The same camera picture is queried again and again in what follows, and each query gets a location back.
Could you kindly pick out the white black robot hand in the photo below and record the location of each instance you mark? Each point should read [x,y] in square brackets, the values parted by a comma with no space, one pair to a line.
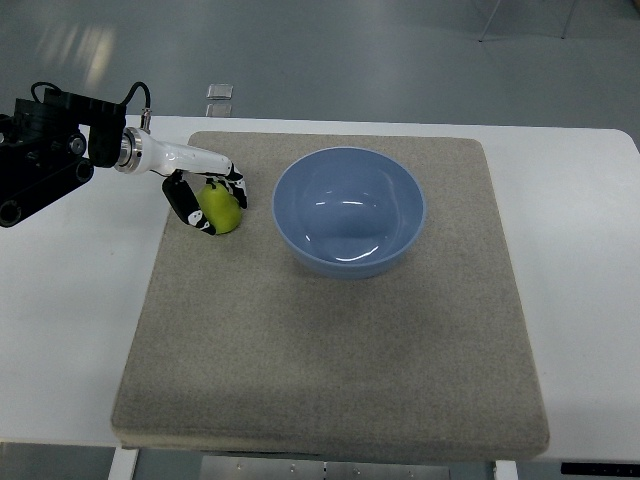
[185,170]

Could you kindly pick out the green pear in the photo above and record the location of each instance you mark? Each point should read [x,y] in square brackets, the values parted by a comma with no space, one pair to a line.
[220,208]

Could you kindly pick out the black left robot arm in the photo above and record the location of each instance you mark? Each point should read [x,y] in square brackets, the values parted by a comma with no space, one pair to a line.
[52,143]

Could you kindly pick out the blue bowl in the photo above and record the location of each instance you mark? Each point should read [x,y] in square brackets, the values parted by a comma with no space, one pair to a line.
[348,213]

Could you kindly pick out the lower metal floor plate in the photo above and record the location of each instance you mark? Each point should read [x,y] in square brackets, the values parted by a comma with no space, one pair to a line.
[218,110]

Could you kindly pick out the metal floor plate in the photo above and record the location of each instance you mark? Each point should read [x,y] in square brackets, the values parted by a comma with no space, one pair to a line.
[218,110]
[219,91]

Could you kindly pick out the upper metal floor plate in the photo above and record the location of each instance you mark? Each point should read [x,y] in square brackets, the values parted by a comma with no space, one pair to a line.
[219,91]

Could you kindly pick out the grey felt mat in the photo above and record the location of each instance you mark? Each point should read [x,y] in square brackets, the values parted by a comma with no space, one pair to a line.
[241,349]

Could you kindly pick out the metal stand legs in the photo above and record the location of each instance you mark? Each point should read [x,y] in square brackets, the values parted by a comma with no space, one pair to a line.
[546,18]

